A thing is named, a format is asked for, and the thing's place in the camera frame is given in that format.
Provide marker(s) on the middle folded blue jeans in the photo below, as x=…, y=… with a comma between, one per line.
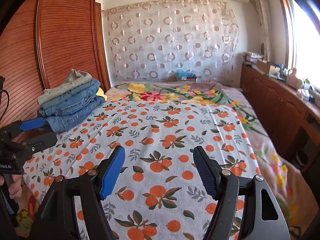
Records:
x=67, y=103

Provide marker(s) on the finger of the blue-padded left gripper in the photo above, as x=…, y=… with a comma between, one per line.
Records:
x=19, y=126
x=39, y=143

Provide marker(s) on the grey-green pants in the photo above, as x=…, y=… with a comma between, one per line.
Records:
x=74, y=79

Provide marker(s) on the left hand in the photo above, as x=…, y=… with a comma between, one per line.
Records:
x=15, y=189

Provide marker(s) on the top folded blue jeans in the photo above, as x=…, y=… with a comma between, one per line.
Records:
x=93, y=85

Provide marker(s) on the folded blue jeans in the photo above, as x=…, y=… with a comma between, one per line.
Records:
x=93, y=85
x=60, y=124
x=67, y=103

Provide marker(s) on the cardboard box on cabinet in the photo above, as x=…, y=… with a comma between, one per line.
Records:
x=267, y=67

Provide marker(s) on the circle pattern sheer curtain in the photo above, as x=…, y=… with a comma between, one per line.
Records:
x=150, y=41

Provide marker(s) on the stack of papers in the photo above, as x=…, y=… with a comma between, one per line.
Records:
x=252, y=58

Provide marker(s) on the wooden low cabinet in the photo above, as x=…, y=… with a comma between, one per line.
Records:
x=291, y=123

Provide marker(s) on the floral pink blanket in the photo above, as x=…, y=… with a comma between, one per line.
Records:
x=281, y=177

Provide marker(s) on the beige window curtain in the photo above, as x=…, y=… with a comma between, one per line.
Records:
x=264, y=15

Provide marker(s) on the window with wooden frame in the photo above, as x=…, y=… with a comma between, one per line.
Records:
x=302, y=42

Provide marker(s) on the yellow plush toy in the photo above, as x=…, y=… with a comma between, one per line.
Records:
x=101, y=93

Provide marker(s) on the white plastic bottle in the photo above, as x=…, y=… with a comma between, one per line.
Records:
x=292, y=78

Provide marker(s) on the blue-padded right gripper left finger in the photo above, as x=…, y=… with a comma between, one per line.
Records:
x=56, y=217

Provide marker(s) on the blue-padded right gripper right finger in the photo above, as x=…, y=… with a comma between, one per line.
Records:
x=247, y=204

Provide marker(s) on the bottom folded blue jeans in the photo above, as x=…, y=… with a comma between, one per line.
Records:
x=60, y=124

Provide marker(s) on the orange fruit print bedsheet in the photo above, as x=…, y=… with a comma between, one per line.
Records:
x=159, y=193

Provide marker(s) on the teal item on box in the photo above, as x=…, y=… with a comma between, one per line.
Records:
x=183, y=74

